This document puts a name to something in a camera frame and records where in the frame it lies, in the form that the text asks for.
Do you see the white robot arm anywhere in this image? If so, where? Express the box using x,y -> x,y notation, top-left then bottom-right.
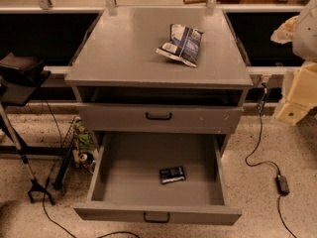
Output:
270,0 -> 317,125

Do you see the open grey lower drawer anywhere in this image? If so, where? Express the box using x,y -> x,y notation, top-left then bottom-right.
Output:
74,132 -> 242,225

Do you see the grey drawer cabinet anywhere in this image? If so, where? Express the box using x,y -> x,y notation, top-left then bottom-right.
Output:
65,7 -> 253,150

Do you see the closed grey upper drawer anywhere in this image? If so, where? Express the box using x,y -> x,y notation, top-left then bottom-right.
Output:
77,103 -> 243,134

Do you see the blue white chip bag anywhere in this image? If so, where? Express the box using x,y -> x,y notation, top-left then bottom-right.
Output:
157,24 -> 203,67

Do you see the black tripod stand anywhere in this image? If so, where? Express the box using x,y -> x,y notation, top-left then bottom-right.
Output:
0,53 -> 54,204

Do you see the wooden hammer handle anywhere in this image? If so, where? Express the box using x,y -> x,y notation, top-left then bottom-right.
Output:
182,0 -> 222,4

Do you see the wire basket with snacks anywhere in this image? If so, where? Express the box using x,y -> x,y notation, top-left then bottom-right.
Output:
53,116 -> 98,190

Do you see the black floor cable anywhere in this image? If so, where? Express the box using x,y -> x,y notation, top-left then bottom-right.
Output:
26,99 -> 142,238

